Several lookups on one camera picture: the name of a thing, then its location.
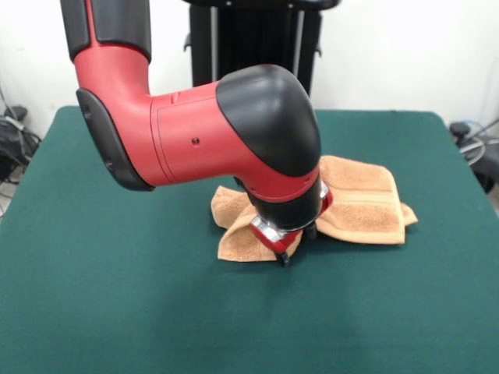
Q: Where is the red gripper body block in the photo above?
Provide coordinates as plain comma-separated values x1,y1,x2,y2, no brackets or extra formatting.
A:
249,182,334,256

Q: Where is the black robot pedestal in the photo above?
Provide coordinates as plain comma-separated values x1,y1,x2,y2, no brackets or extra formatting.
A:
182,0,344,97

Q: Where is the dark green table cloth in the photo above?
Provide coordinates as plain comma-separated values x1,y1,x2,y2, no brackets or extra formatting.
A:
0,104,499,374

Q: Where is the orange terry towel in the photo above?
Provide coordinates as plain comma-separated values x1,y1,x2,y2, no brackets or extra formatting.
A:
210,154,419,263

